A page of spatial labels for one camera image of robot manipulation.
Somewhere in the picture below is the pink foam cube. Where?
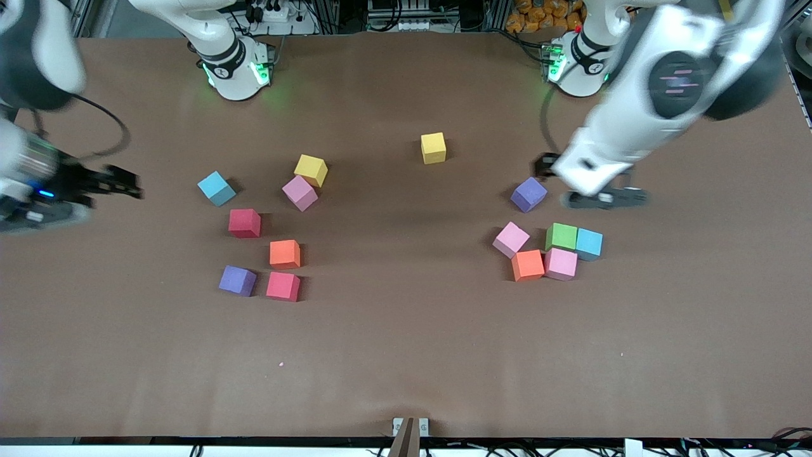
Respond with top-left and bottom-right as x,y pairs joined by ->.
493,222 -> 530,259
282,175 -> 319,212
544,248 -> 579,281

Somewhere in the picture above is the orange foam cube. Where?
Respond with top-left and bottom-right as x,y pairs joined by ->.
511,249 -> 546,282
270,239 -> 301,270

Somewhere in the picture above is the yellow foam cube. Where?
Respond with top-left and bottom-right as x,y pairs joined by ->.
421,132 -> 447,165
293,154 -> 329,188

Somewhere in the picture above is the purple foam cube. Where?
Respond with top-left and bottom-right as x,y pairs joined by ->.
510,176 -> 548,213
219,265 -> 258,297

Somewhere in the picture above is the green foam cube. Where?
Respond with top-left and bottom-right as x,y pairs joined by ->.
546,223 -> 579,253

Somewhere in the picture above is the blue foam cube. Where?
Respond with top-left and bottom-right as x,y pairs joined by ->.
197,171 -> 237,207
575,228 -> 604,262

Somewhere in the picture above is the red foam cube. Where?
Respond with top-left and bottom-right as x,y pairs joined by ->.
228,208 -> 262,239
266,271 -> 301,302

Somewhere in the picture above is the pile of orange fruit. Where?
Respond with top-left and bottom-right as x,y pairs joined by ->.
506,0 -> 584,34

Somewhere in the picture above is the grey electronics unit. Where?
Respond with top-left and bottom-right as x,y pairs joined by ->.
368,0 -> 432,32

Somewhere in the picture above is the white power strip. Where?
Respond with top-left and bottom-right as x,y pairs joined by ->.
244,0 -> 289,23

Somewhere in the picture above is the white perforated strip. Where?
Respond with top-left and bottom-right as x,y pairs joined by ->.
784,48 -> 812,131

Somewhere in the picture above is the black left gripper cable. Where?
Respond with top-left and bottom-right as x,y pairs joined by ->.
539,81 -> 559,156

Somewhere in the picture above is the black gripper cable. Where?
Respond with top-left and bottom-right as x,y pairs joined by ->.
67,93 -> 131,159
539,81 -> 559,156

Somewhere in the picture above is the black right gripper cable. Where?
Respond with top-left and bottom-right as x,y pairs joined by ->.
67,93 -> 131,159

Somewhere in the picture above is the grey metal bracket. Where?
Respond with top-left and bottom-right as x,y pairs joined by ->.
388,417 -> 430,457

